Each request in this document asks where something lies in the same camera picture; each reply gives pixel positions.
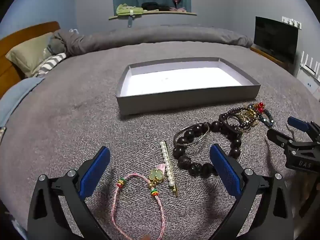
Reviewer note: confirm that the thin metal bangle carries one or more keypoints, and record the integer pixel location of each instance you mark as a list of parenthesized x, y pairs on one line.
[(186, 144)]

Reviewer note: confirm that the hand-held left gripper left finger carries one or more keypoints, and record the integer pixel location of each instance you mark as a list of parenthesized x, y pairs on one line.
[(95, 172)]

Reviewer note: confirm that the grey bed cover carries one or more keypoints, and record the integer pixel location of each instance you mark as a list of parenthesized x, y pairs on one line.
[(75, 117)]

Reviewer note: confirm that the white wall hooks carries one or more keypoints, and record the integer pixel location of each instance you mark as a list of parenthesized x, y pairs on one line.
[(291, 21)]

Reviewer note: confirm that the green cloth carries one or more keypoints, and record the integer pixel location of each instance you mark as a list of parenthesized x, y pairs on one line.
[(125, 9)]

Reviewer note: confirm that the white plastic bag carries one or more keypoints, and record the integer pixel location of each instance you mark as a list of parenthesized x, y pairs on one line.
[(73, 31)]

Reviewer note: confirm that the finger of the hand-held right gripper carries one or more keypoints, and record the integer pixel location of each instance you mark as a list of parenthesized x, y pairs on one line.
[(277, 136), (296, 123)]

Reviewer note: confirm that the white cabinet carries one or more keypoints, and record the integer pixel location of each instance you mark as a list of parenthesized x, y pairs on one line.
[(306, 80)]

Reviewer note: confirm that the pearl hair clip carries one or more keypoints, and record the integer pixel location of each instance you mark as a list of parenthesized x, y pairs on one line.
[(166, 160)]

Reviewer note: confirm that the grey cardboard box tray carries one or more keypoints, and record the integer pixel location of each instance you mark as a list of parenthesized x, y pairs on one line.
[(175, 100)]

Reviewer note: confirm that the pink cloth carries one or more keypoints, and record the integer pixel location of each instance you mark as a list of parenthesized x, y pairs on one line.
[(178, 9)]

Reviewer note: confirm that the wooden television stand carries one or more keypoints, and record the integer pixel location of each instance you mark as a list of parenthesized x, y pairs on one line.
[(265, 52)]

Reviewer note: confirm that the wooden windowsill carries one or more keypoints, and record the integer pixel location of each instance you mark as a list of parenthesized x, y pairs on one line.
[(175, 13)]

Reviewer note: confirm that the wooden headboard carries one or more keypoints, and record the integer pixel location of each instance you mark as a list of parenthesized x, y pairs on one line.
[(25, 30)]

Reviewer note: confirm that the olive pillow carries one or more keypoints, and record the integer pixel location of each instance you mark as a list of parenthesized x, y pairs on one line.
[(27, 52)]

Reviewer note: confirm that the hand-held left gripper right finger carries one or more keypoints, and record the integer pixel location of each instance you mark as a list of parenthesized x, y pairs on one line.
[(225, 170)]

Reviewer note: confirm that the grey duvet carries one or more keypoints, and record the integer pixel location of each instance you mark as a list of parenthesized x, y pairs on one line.
[(150, 33)]

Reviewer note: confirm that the black cloth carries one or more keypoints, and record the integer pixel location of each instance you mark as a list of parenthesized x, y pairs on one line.
[(150, 5)]

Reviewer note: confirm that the patterned phone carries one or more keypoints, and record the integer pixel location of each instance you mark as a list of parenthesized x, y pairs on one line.
[(2, 133)]

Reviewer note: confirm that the black television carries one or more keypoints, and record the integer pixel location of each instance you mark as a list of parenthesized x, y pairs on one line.
[(275, 37)]

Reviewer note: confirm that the white router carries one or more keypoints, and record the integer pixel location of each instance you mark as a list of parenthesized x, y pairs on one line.
[(312, 66)]

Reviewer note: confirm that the blue blanket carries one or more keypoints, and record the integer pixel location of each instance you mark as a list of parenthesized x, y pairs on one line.
[(15, 95)]

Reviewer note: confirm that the striped pillow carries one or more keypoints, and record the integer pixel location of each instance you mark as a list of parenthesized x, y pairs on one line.
[(50, 63)]

